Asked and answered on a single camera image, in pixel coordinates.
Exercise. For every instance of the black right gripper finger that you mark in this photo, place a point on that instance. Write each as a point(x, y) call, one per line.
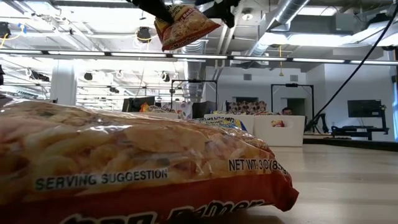
point(227, 17)

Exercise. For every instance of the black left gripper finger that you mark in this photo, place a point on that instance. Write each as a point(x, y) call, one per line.
point(152, 7)

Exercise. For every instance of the red beef ramen pack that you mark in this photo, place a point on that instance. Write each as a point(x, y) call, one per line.
point(186, 31)
point(277, 124)

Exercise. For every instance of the red-orange chicken ramen pack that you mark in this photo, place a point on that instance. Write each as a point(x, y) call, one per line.
point(124, 149)

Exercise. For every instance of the small black robot arm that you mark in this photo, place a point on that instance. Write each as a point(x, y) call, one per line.
point(323, 121)

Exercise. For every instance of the black round ceiling device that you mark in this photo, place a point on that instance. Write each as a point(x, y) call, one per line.
point(144, 35)

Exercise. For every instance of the long ceiling light strip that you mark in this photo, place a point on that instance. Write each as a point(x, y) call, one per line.
point(140, 54)

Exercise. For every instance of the black ceiling spotlight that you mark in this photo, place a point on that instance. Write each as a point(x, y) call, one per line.
point(88, 76)
point(165, 77)

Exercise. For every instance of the brown patterned cushion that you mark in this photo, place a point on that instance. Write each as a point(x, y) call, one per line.
point(245, 107)

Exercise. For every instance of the black computer monitor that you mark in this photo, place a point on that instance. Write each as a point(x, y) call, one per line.
point(136, 104)

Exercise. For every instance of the white printed plastic bag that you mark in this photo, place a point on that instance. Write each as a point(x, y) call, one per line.
point(183, 109)

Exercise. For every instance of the person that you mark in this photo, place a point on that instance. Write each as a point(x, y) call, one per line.
point(287, 111)

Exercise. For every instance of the white building column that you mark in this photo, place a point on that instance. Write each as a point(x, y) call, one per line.
point(63, 87)

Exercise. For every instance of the black TV stand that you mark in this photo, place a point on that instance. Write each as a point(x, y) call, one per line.
point(351, 133)

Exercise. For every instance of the large silver ventilation duct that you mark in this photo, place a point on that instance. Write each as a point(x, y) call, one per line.
point(289, 9)

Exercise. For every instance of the grey wall vent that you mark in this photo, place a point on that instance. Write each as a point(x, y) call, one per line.
point(293, 78)
point(247, 76)

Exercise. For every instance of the black metal frame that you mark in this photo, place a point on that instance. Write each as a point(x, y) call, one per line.
point(292, 84)

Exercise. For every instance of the black wall-side TV screen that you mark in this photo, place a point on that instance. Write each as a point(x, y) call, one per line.
point(363, 108)

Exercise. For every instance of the black aluminium table rail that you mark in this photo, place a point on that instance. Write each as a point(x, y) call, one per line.
point(357, 144)

